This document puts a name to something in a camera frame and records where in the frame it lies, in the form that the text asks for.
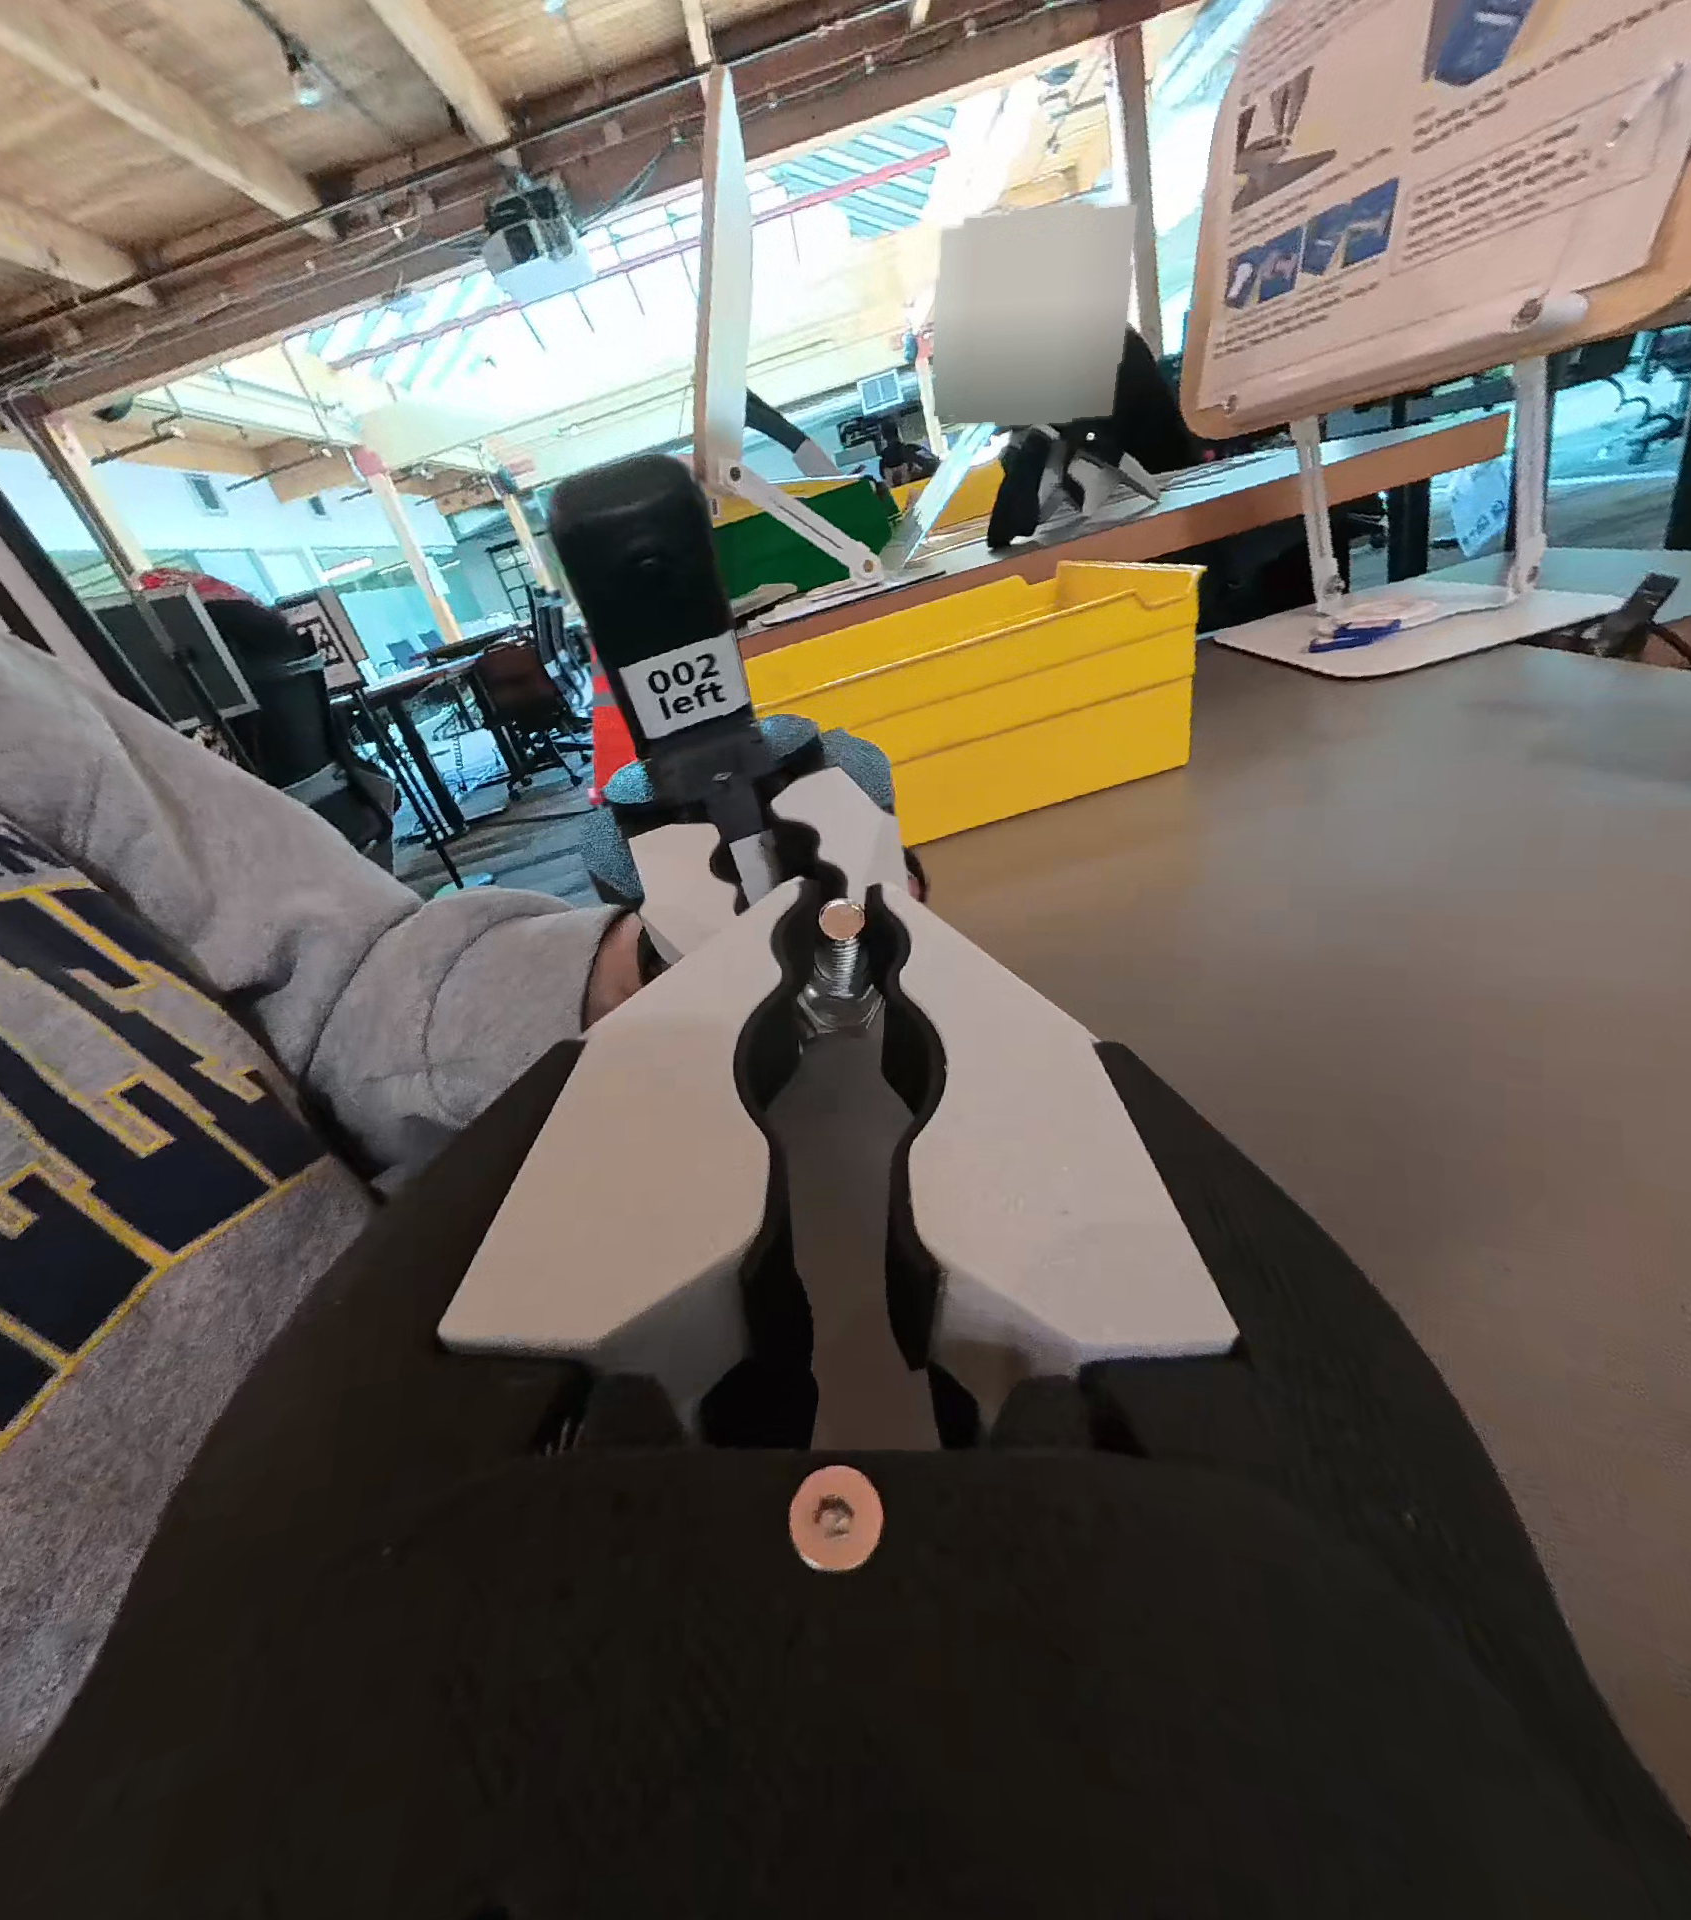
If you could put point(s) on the steel bolt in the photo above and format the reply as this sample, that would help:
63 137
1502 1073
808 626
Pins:
843 913

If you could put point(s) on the black office chair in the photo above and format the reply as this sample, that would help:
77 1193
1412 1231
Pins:
529 704

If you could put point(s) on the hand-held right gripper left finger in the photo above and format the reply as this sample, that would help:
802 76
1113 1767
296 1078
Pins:
606 1199

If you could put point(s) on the instruction board on white stand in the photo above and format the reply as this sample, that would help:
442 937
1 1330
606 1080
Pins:
1461 178

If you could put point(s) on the person's left forearm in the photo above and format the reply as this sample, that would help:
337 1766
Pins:
334 958

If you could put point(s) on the long wooden table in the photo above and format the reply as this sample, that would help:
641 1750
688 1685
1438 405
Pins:
1235 502

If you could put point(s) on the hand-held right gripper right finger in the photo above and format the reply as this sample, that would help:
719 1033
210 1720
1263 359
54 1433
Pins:
1069 1199

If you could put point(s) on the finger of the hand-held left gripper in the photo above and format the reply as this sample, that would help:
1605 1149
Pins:
688 890
852 827

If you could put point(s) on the person's left hand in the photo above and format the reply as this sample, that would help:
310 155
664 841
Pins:
614 967

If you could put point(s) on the steel nut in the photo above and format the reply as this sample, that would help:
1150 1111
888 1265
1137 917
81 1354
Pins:
839 1002

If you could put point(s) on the small marker sign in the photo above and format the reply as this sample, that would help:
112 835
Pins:
324 636

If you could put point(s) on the yellow plastic bin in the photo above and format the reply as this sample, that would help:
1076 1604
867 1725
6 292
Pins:
966 718

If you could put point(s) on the green plastic bin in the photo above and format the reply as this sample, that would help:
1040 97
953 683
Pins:
816 524

